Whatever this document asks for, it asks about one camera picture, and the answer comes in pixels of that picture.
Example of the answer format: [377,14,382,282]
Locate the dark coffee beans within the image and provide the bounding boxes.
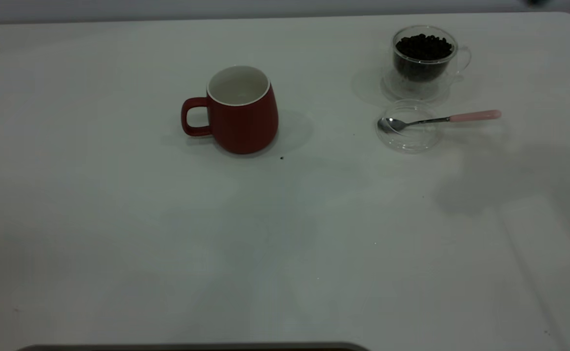
[395,34,453,81]

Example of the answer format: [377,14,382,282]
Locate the clear glass saucer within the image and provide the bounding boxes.
[380,66,452,104]
[376,99,444,154]

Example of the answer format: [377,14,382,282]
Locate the metal spoon with pink handle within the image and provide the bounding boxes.
[377,110,502,133]

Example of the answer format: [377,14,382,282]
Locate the red ceramic mug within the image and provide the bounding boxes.
[181,65,279,155]

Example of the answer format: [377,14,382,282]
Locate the clear glass cup with handle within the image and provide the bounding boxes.
[391,25,472,84]

